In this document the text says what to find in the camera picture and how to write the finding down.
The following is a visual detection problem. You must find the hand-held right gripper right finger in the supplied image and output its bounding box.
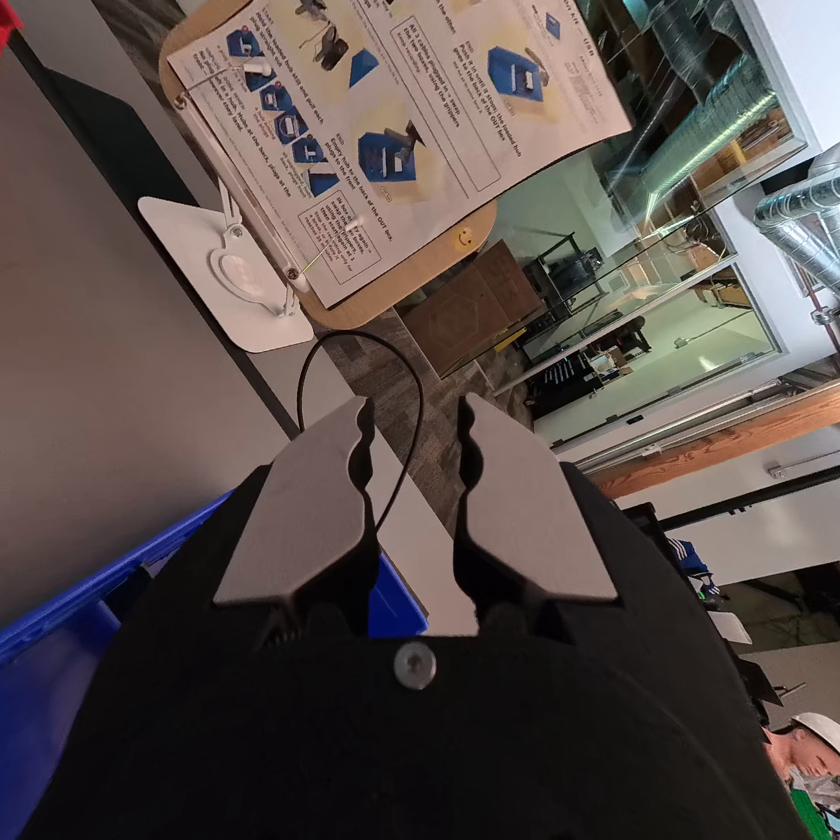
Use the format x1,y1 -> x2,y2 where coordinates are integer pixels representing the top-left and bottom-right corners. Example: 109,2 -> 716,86
453,392 -> 619,641

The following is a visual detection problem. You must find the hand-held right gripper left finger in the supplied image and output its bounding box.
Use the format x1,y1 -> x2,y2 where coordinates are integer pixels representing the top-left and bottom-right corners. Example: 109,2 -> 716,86
212,395 -> 382,637

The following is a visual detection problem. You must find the thin black hub cable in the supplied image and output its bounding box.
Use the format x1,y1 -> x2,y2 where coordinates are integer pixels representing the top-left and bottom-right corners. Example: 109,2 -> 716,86
297,330 -> 425,534

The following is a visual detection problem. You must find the blue plastic bin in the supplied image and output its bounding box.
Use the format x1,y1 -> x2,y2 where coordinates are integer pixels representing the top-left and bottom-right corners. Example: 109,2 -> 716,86
0,489 -> 429,840

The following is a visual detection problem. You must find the black tool cart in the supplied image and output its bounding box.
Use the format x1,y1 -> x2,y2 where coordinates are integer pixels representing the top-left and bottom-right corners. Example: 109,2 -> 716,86
525,315 -> 652,421

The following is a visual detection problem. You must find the blue white striped cloth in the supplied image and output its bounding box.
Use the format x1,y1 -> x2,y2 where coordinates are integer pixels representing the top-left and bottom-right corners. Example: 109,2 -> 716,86
664,537 -> 715,595

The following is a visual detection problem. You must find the black shelf unit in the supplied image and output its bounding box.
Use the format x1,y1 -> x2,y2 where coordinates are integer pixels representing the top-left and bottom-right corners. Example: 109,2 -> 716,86
537,231 -> 603,309

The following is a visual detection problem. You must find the white board stand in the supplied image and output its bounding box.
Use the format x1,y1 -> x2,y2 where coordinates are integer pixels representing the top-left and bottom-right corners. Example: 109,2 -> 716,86
136,196 -> 317,354

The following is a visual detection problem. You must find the white hard hat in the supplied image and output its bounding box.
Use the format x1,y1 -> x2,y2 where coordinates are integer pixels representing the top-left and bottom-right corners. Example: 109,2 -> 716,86
789,710 -> 840,756

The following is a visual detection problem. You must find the mannequin head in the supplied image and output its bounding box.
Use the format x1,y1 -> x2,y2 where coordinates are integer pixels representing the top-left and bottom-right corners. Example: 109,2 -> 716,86
761,725 -> 840,800

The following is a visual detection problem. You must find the green plastic bin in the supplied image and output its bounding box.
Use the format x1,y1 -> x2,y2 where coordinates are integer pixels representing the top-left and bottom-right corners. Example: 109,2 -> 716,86
786,784 -> 840,840

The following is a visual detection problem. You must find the instruction poster board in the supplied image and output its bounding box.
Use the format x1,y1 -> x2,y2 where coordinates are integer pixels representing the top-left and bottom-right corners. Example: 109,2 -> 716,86
159,0 -> 636,330

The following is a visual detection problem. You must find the wooden post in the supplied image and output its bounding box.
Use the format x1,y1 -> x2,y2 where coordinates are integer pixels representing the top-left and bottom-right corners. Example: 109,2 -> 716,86
581,379 -> 840,501

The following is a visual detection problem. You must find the silver round air duct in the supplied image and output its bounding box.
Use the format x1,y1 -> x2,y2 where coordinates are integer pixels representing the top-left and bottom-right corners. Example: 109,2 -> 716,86
753,141 -> 840,298

